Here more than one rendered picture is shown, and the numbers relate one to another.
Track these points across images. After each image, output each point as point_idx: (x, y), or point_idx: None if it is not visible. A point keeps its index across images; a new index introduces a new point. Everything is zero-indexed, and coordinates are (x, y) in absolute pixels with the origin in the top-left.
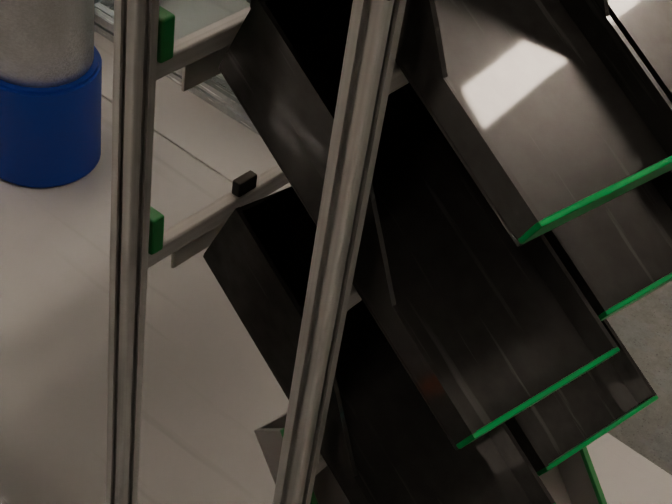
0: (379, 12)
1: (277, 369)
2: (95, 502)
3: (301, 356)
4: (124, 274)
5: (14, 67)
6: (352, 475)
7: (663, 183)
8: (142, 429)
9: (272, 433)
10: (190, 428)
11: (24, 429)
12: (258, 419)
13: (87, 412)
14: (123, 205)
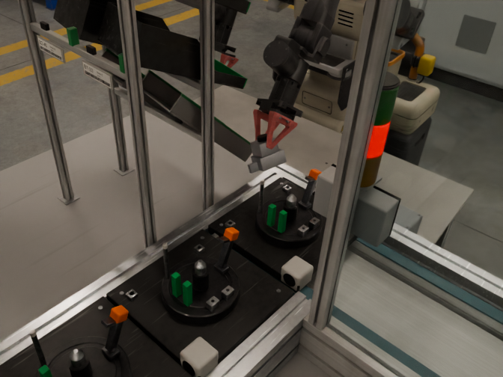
0: None
1: (177, 69)
2: (90, 274)
3: (209, 29)
4: (140, 78)
5: None
6: (215, 71)
7: None
8: (48, 260)
9: (178, 102)
10: (52, 244)
11: (34, 305)
12: (54, 222)
13: (30, 281)
14: (135, 43)
